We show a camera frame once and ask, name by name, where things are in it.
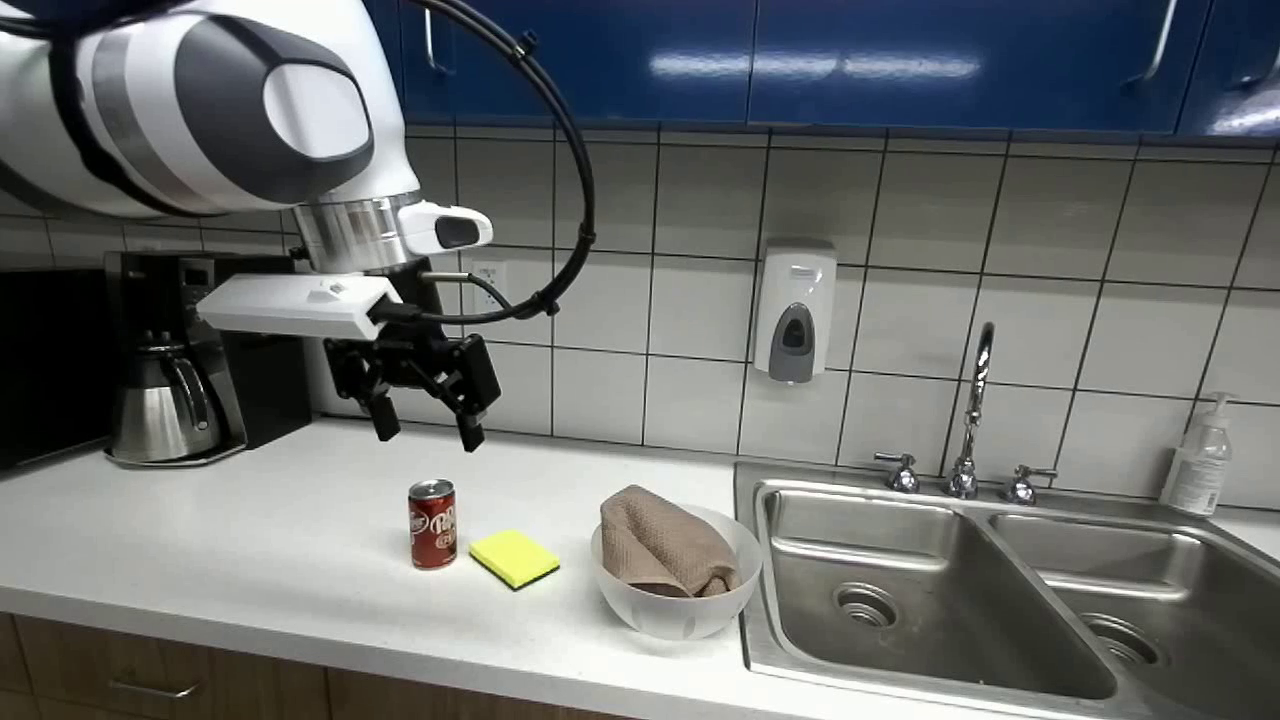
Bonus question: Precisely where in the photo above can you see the red soda can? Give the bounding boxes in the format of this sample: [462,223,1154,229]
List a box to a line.
[407,478,454,566]

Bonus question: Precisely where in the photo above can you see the black microwave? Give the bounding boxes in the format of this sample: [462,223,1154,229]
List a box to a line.
[0,269,115,471]

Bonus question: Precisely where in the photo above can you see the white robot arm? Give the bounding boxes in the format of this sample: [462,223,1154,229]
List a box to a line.
[0,0,499,443]

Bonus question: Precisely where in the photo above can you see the steel coffee carafe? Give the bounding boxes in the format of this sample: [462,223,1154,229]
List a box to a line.
[109,345,219,467]

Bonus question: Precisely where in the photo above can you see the stainless steel double sink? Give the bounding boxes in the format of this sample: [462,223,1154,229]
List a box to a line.
[730,467,1280,720]

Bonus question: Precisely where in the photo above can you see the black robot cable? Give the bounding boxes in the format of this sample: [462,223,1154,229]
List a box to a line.
[420,0,600,328]

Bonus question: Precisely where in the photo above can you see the translucent plastic bowl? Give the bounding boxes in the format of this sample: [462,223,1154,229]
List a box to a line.
[590,505,762,639]

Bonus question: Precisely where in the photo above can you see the black coffee maker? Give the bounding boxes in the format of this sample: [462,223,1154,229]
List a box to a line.
[109,253,311,464]

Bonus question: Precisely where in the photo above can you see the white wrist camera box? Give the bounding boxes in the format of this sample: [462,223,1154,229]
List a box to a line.
[195,270,400,339]

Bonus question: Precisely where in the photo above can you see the tan cloth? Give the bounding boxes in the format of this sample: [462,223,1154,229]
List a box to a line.
[600,482,734,595]

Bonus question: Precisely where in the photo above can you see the white soap dispenser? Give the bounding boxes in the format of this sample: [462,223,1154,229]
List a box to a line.
[752,241,837,383]

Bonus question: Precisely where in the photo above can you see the chrome faucet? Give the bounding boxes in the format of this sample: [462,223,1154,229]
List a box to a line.
[883,319,1050,505]

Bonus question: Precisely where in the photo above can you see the wooden lower cabinets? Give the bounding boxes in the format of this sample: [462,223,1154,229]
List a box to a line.
[2,616,617,720]

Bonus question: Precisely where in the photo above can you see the yellow sponge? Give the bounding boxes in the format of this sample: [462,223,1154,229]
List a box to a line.
[468,527,560,591]

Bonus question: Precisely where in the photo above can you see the blue upper cabinets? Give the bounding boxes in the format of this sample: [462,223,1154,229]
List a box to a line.
[364,0,1280,146]

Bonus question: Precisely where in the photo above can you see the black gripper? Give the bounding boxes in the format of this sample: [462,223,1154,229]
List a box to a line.
[325,299,499,453]

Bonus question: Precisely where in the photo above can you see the clear soap bottle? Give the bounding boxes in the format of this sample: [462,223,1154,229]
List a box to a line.
[1161,395,1231,517]

